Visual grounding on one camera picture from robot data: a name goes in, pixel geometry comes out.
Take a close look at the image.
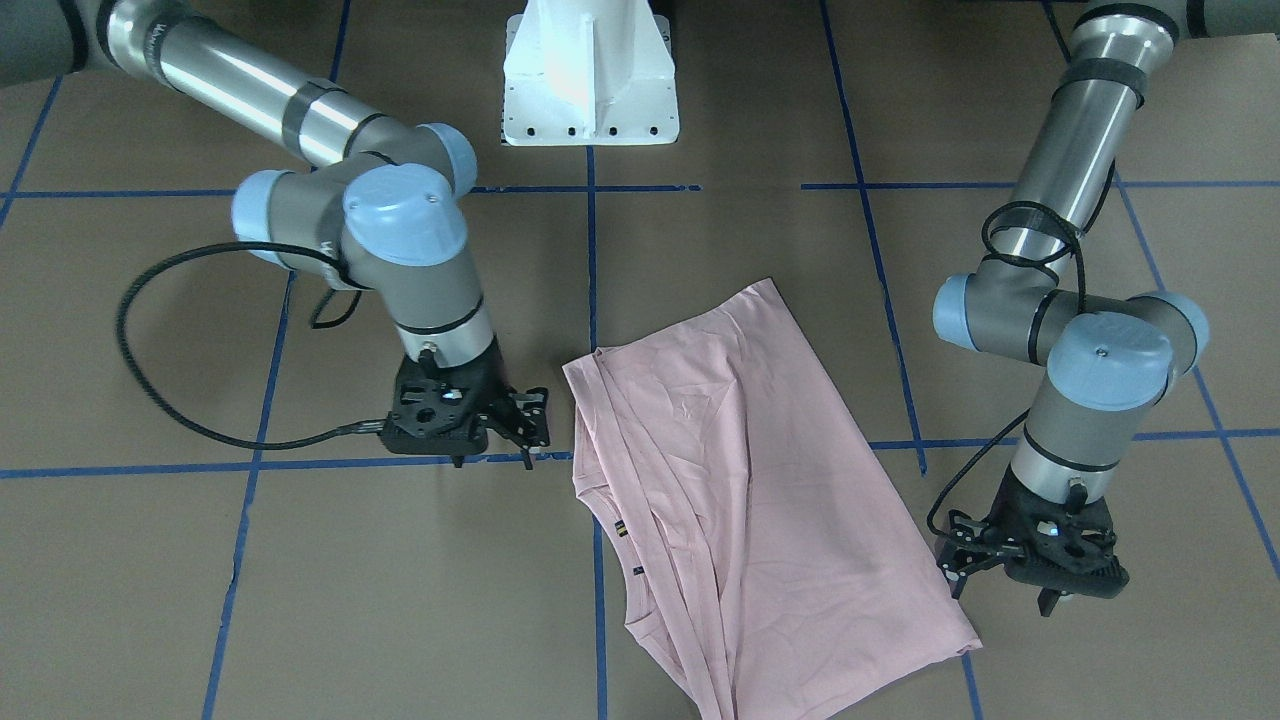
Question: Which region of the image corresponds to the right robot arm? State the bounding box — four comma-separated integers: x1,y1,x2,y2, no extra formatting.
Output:
3,1,549,468

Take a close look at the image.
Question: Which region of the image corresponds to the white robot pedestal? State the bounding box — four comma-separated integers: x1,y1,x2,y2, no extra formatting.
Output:
500,1,681,147

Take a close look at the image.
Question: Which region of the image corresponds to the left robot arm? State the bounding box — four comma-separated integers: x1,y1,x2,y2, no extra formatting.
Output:
925,1,1277,616

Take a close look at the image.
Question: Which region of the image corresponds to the pink printed t-shirt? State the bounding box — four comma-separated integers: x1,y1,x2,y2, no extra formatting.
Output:
563,278,980,719

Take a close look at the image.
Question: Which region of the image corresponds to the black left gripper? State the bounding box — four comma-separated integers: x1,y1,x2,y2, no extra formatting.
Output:
934,470,1130,618

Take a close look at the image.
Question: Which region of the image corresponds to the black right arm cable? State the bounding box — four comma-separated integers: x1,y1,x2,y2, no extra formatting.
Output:
115,242,401,454

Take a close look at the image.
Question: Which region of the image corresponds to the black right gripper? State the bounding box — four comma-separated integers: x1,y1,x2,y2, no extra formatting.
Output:
380,340,550,471

